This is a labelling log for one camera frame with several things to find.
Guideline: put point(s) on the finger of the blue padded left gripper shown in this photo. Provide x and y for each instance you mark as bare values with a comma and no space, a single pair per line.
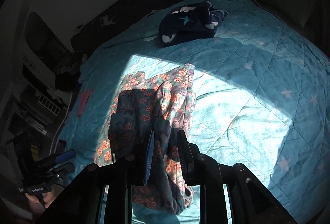
65,156

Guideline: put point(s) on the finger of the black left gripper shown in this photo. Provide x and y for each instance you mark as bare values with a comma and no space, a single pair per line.
64,169

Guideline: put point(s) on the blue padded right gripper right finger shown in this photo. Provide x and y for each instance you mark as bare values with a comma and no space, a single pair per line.
187,152

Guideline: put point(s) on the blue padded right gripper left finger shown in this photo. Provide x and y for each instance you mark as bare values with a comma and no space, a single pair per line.
143,153

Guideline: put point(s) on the floral patterned small garment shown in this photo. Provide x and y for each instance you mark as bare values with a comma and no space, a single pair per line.
162,105

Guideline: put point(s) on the white grid panel device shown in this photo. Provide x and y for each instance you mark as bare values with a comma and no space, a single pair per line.
48,105

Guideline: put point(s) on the teal star pattern quilt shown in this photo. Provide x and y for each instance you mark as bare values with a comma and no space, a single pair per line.
262,99

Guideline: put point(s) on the navy blue fleece garment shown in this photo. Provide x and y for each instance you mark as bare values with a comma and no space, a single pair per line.
190,22

